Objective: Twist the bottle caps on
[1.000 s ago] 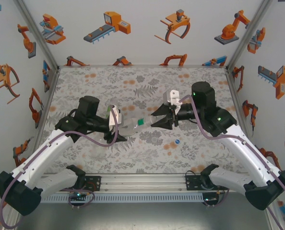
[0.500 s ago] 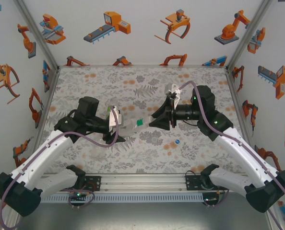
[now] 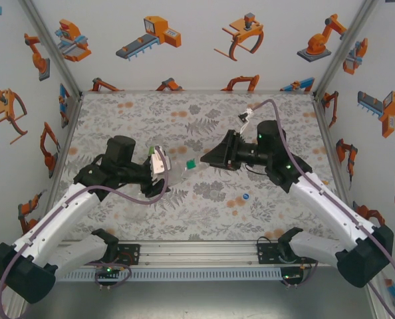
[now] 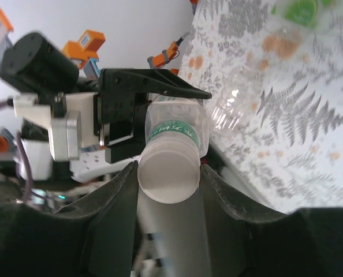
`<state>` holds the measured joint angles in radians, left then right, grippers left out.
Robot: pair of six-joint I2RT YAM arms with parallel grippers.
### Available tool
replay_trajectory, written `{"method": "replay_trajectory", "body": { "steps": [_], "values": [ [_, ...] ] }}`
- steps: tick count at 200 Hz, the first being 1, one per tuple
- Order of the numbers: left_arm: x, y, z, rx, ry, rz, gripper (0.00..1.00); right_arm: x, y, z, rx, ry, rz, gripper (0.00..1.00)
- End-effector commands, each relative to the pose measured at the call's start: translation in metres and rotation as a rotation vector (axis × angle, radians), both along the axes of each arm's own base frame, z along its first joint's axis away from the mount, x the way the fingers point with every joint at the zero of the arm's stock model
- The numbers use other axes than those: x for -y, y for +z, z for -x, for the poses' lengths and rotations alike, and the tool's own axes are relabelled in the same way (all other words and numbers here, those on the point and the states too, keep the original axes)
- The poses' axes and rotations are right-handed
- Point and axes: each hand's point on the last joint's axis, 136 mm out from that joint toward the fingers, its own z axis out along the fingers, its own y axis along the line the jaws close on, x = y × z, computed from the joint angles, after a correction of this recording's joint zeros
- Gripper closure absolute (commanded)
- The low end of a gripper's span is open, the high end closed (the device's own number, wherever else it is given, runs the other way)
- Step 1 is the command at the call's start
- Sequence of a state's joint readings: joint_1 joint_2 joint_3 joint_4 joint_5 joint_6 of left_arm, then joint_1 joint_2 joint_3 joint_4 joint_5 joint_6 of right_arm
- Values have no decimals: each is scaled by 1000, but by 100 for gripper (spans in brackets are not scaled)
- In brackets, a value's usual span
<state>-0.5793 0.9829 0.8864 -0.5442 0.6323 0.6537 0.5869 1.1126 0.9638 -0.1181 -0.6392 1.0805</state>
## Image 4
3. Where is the white bottle cap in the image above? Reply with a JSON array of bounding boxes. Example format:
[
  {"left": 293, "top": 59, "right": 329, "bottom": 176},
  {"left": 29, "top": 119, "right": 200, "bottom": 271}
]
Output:
[{"left": 136, "top": 140, "right": 202, "bottom": 204}]

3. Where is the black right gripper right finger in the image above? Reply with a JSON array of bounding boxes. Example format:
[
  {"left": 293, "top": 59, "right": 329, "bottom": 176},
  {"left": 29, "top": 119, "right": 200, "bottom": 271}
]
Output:
[{"left": 200, "top": 163, "right": 343, "bottom": 277}]

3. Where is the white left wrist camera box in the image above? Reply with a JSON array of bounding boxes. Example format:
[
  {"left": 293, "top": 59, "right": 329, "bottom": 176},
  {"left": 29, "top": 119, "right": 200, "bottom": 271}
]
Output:
[{"left": 12, "top": 92, "right": 83, "bottom": 162}]

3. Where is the grey floral table cloth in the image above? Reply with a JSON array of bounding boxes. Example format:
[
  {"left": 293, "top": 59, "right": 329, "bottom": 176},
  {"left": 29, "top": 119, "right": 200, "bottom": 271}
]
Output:
[{"left": 178, "top": 0, "right": 343, "bottom": 216}]

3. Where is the clear unlabelled plastic bottle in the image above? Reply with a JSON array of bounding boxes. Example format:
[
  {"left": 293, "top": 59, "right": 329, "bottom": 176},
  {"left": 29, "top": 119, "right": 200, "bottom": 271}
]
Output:
[{"left": 210, "top": 27, "right": 304, "bottom": 140}]

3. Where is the clear bottle white green label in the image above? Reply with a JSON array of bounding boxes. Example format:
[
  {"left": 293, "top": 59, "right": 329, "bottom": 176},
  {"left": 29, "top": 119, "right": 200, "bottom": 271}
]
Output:
[{"left": 144, "top": 96, "right": 212, "bottom": 162}]

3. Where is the green label plastic bottle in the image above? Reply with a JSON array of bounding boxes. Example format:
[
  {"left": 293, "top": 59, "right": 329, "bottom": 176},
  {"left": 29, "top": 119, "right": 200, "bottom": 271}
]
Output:
[{"left": 271, "top": 0, "right": 334, "bottom": 31}]

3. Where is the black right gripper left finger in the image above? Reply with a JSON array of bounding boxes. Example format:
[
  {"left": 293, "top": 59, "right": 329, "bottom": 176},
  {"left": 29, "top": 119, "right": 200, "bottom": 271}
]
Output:
[{"left": 0, "top": 160, "right": 140, "bottom": 277}]

